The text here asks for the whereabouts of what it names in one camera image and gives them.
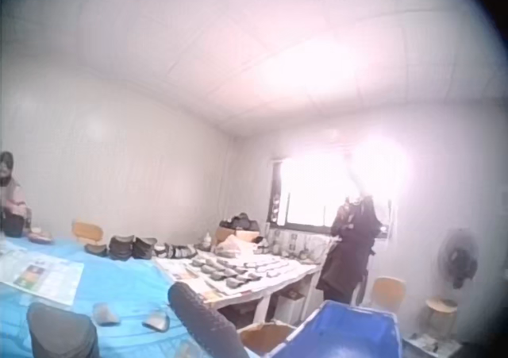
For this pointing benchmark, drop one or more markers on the blue plastic crate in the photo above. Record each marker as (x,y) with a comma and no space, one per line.
(341,334)

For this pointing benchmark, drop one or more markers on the wooden stool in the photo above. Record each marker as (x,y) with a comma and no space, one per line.
(439,308)

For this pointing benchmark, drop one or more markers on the standing fan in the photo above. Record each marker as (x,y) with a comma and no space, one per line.
(459,259)

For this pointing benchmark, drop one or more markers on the small dark shoe piece stack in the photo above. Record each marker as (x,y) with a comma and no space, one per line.
(96,249)

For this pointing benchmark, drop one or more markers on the cardboard box with dark bag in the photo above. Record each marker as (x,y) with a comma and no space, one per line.
(238,233)

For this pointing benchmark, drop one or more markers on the row of printed packets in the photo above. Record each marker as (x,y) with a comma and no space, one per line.
(293,247)

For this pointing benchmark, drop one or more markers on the black textured shoe sole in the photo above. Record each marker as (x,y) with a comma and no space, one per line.
(202,318)

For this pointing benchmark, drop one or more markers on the newspaper sheets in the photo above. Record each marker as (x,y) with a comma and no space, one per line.
(434,343)

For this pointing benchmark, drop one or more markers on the white box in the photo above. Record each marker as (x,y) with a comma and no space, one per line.
(289,306)

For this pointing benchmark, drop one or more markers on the blue table cloth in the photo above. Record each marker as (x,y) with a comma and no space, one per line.
(119,282)

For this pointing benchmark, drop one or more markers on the white bottle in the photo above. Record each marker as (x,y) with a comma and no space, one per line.
(206,242)

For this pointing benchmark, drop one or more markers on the grey shoe piece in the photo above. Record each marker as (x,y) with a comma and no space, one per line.
(156,321)
(105,314)

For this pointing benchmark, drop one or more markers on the newspaper sheet with colour print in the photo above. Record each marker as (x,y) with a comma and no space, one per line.
(43,276)

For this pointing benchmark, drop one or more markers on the row of light shoe pieces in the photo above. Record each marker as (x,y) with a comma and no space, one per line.
(176,251)

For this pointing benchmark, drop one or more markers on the white table with shoe pieces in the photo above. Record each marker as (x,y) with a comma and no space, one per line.
(238,272)

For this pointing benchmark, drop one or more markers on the pile of brown shoe pieces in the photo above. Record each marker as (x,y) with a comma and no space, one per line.
(40,235)

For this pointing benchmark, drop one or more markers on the open cardboard box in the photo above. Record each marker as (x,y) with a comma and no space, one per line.
(264,336)

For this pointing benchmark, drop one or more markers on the tall dark shoe piece stack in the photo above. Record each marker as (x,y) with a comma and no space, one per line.
(121,247)
(144,248)

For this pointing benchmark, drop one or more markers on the window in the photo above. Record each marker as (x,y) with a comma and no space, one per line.
(305,191)

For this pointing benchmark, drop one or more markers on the wooden chair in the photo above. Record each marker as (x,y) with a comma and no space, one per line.
(87,231)
(389,292)

